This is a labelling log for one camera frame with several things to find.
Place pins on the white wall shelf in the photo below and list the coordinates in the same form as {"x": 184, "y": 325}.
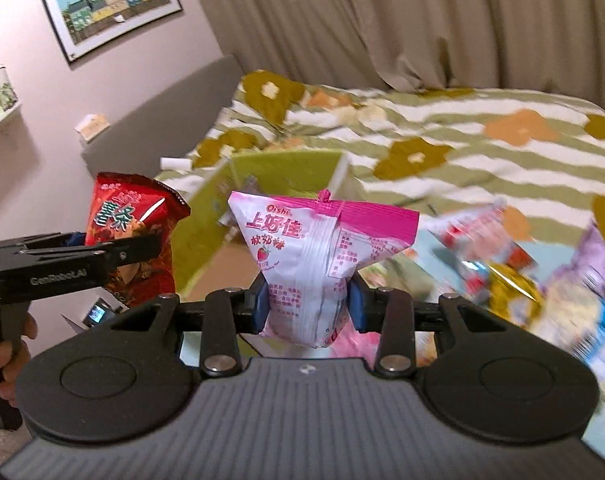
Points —
{"x": 2, "y": 117}

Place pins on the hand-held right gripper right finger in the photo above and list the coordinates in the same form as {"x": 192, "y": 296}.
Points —
{"x": 355, "y": 307}

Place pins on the yellow snack packet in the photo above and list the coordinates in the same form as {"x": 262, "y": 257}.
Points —
{"x": 512, "y": 287}

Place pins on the pink white snack packet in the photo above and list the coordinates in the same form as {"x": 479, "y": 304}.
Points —
{"x": 307, "y": 260}

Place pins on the beige curtain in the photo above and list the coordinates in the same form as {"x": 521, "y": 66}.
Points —
{"x": 407, "y": 20}

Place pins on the striped floral blanket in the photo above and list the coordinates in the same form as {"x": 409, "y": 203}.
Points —
{"x": 482, "y": 160}

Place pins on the green cardboard box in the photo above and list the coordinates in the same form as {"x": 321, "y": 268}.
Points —
{"x": 202, "y": 230}

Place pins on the white blue snack packet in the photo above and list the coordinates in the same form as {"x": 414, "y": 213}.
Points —
{"x": 582, "y": 332}

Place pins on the person's left hand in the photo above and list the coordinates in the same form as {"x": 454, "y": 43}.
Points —
{"x": 17, "y": 350}

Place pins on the framed wall picture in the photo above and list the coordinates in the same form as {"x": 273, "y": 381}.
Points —
{"x": 112, "y": 5}

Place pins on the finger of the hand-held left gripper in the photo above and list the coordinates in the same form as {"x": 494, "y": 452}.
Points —
{"x": 57, "y": 240}
{"x": 132, "y": 251}

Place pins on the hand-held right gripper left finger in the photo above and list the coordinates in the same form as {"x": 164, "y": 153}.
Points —
{"x": 260, "y": 307}

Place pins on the glass jar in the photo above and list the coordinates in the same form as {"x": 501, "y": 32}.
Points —
{"x": 2, "y": 85}

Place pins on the grey bed headboard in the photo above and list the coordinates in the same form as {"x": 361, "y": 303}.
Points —
{"x": 147, "y": 115}

